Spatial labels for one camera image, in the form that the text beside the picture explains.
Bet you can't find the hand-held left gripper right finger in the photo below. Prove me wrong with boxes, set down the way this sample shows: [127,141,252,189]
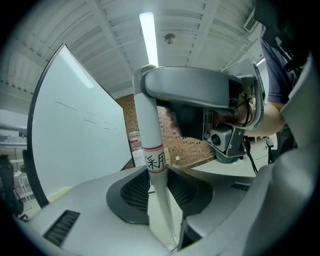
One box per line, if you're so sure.
[166,166,256,251]

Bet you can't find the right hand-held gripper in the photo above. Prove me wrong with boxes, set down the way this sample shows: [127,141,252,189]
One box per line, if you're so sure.
[139,57,267,141]

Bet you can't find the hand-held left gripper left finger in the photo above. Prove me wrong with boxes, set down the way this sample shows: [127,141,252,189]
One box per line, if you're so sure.
[24,165,176,253]

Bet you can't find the person's right forearm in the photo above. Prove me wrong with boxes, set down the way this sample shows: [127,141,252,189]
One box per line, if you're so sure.
[246,101,287,137]

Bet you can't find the person's right hand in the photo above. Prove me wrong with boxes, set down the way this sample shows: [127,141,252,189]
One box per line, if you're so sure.
[165,108,181,135]

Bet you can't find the dark green round bin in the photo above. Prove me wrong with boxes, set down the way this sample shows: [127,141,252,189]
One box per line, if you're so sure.
[214,148,232,165]

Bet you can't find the large cardboard box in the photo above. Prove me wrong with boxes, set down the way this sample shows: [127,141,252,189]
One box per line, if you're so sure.
[163,147,172,166]

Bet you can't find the white water dispenser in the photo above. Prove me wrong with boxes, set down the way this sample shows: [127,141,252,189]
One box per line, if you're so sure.
[131,149,146,168]

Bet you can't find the black office chair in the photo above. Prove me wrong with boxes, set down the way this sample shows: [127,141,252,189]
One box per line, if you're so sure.
[266,127,298,165]
[0,154,28,221]

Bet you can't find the clear water bottle red label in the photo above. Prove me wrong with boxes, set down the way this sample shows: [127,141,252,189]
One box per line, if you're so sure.
[128,131,143,151]

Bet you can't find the whiteboard on black wheeled stand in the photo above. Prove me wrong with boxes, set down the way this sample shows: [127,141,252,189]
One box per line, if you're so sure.
[26,42,137,208]

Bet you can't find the person's navy t-shirt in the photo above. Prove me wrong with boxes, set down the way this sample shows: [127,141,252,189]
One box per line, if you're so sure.
[259,24,297,105]

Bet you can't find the ceiling air vent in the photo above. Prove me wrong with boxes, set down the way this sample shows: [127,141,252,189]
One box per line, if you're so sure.
[243,11,260,32]

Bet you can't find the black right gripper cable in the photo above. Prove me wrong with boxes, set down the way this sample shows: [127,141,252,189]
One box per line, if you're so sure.
[241,136,259,176]

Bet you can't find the grey gripper camera module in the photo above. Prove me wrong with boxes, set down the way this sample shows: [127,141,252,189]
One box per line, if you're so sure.
[209,123,247,158]

